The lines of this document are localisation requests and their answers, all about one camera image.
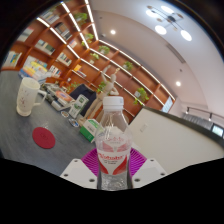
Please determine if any wooden artist mannequin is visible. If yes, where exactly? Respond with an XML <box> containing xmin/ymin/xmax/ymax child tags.
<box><xmin>83</xmin><ymin>64</ymin><xmax>121</xmax><ymax>120</ymax></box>

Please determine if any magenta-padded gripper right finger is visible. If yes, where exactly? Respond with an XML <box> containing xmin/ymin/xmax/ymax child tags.
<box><xmin>128</xmin><ymin>148</ymin><xmax>168</xmax><ymax>190</ymax></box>

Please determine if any wooden wall shelf unit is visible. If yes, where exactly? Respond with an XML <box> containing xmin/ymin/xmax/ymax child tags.
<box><xmin>1</xmin><ymin>0</ymin><xmax>177</xmax><ymax>118</ymax></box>

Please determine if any tall green-white carton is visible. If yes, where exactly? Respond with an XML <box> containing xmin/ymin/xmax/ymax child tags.
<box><xmin>68</xmin><ymin>94</ymin><xmax>90</xmax><ymax>120</ymax></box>

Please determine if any dark-framed window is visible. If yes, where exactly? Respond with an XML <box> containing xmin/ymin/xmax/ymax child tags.
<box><xmin>210</xmin><ymin>123</ymin><xmax>224</xmax><ymax>138</ymax></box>

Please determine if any black ceiling track light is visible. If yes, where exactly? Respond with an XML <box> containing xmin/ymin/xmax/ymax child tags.
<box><xmin>184</xmin><ymin>106</ymin><xmax>224</xmax><ymax>123</ymax></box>

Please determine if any grey curtain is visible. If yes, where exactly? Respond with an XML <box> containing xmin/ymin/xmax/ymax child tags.
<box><xmin>182</xmin><ymin>113</ymin><xmax>214</xmax><ymax>131</ymax></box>

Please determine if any clear plastic water bottle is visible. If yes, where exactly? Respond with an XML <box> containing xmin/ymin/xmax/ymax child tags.
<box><xmin>94</xmin><ymin>96</ymin><xmax>134</xmax><ymax>192</ymax></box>

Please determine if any dark book stack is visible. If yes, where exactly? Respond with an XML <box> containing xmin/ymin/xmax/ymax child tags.
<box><xmin>46</xmin><ymin>83</ymin><xmax>76</xmax><ymax>111</ymax></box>

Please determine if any dark blue chair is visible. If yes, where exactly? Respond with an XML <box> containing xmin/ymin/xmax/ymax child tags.
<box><xmin>68</xmin><ymin>83</ymin><xmax>98</xmax><ymax>117</ymax></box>

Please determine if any white wall switch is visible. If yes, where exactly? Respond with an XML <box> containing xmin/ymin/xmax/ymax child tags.
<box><xmin>139</xmin><ymin>123</ymin><xmax>149</xmax><ymax>134</ymax></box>

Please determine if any flat round red coaster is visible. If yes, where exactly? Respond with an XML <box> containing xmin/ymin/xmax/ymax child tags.
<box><xmin>31</xmin><ymin>126</ymin><xmax>57</xmax><ymax>150</ymax></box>

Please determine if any small green-white box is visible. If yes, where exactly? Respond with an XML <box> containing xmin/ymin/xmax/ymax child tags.
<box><xmin>79</xmin><ymin>118</ymin><xmax>101</xmax><ymax>144</ymax></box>

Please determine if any multi-bulb ceiling lamp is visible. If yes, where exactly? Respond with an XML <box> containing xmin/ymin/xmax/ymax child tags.
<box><xmin>145</xmin><ymin>4</ymin><xmax>194</xmax><ymax>42</ymax></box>

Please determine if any ceiling air vent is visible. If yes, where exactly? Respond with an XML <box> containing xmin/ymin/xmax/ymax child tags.
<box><xmin>165</xmin><ymin>43</ymin><xmax>187</xmax><ymax>64</ymax></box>

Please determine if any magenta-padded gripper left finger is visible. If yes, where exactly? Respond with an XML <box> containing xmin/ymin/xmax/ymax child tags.
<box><xmin>59</xmin><ymin>148</ymin><xmax>101</xmax><ymax>190</ymax></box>

